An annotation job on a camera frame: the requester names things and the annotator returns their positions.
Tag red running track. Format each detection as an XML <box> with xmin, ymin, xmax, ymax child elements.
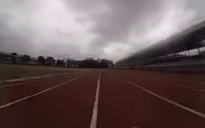
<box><xmin>0</xmin><ymin>68</ymin><xmax>205</xmax><ymax>128</ymax></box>

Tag pale kerb strip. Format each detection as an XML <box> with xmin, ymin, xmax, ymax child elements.
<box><xmin>0</xmin><ymin>71</ymin><xmax>73</xmax><ymax>86</ymax></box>

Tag grandstand building with roof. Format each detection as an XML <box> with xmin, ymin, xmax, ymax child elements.
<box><xmin>114</xmin><ymin>16</ymin><xmax>205</xmax><ymax>75</ymax></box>

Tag row of trees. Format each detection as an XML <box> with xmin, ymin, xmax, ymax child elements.
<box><xmin>8</xmin><ymin>52</ymin><xmax>115</xmax><ymax>70</ymax></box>

